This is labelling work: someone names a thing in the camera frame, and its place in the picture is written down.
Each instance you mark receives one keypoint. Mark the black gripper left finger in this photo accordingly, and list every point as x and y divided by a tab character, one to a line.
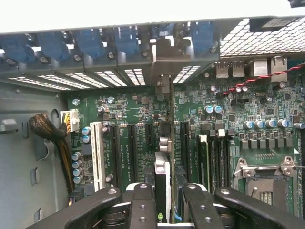
141	207

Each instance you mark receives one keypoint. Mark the white expansion slot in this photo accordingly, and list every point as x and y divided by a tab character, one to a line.
97	155

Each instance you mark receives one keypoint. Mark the short black expansion slot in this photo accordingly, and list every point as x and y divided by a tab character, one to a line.
149	134

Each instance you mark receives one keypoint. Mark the blue card retention clip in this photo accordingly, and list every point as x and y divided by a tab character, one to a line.
202	35
16	48
90	43
164	29
126	39
53	45

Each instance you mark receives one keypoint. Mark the green motherboard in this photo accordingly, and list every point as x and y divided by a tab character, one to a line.
190	100

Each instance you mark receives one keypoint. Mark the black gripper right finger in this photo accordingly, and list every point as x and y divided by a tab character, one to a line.
200	210

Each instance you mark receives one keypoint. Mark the CPU socket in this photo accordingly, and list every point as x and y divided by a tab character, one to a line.
264	190

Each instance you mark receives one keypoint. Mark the long black expansion slot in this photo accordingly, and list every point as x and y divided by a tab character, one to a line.
116	155
184	143
132	152

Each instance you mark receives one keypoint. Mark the open PC case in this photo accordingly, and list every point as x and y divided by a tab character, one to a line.
23	107

